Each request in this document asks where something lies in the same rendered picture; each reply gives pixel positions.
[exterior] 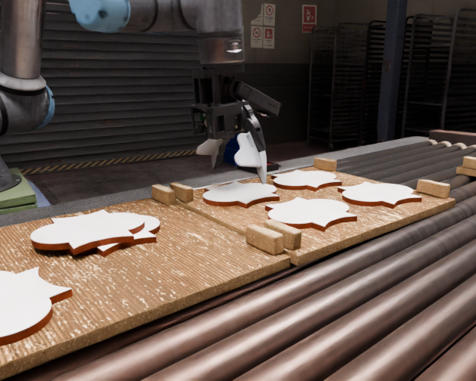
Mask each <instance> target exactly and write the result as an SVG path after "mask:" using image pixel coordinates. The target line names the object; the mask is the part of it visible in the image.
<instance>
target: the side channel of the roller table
mask: <svg viewBox="0 0 476 381"><path fill-rule="evenodd" d="M429 140H437V141H439V142H442V141H450V142H452V143H453V144H458V143H462V144H467V145H468V146H472V145H476V133H471V132H457V131H449V130H441V129H436V130H431V131H430V133H429Z"/></svg>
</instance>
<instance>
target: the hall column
mask: <svg viewBox="0 0 476 381"><path fill-rule="evenodd" d="M406 8H407V0H388V8H387V17H386V26H385V43H384V51H383V62H382V77H381V86H380V95H379V112H378V121H377V133H378V140H377V143H382V142H386V141H393V140H394V131H395V123H396V115H397V100H398V92H399V84H400V70H401V61H402V53H403V39H404V31H405V23H406Z"/></svg>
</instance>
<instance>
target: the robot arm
mask: <svg viewBox="0 0 476 381"><path fill-rule="evenodd" d="M67 1H68V2H69V3H70V9H71V11H72V14H73V15H74V16H75V17H76V21H77V23H78V24H79V25H80V26H82V27H83V28H85V29H88V30H91V31H99V32H102V33H116V32H146V33H155V34H166V33H170V32H179V31H187V30H195V29H197V36H198V45H199V62H200V63H201V64H204V67H202V69H198V70H192V74H193V89H194V97H195V104H194V105H190V110H191V118H192V126H193V135H198V134H202V133H204V135H205V136H208V140H207V141H206V142H204V143H203V144H201V145H199V146H198V147H197V149H196V153H197V154H199V155H212V168H213V169H216V168H217V167H218V166H219V165H220V163H221V162H222V160H223V154H224V152H225V146H226V144H227V143H228V142H229V140H230V138H234V135H238V136H237V141H238V143H239V146H240V150H239V151H238V152H237V153H236V154H235V155H234V160H235V162H236V164H237V165H238V166H244V167H256V169H257V172H258V176H259V178H260V180H261V183H262V184H266V182H267V157H266V153H265V150H266V147H265V143H264V136H263V132H262V129H261V126H260V124H259V122H258V120H257V119H256V117H255V115H254V113H253V111H252V110H255V111H256V113H258V114H260V115H262V116H266V117H270V116H278V113H279V111H280V107H281V103H279V102H277V101H276V100H275V99H273V98H271V97H269V96H267V95H265V94H263V93H261V92H259V91H258V90H256V89H254V88H252V87H251V86H249V85H247V84H246V83H244V82H241V81H237V80H236V79H235V73H241V72H245V70H244V63H241V62H242V61H244V60H245V53H244V40H243V16H242V3H241V0H67ZM45 8H46V0H2V17H1V38H0V136H3V135H10V134H14V133H18V132H29V131H33V130H35V129H38V128H41V127H44V126H45V125H47V124H48V123H49V122H50V121H51V119H52V117H53V115H54V99H52V96H53V94H52V92H51V90H50V88H49V87H48V86H47V85H46V81H45V80H44V79H43V78H42V77H41V75H40V69H41V60H42V43H43V34H44V25H45ZM194 113H201V114H200V115H199V116H200V120H202V123H201V124H198V128H195V122H194ZM12 181H13V180H12V176H11V172H10V170H9V168H8V167H7V166H6V164H5V162H4V160H3V159H2V157H1V156H0V188H1V187H4V186H6V185H8V184H10V183H11V182H12Z"/></svg>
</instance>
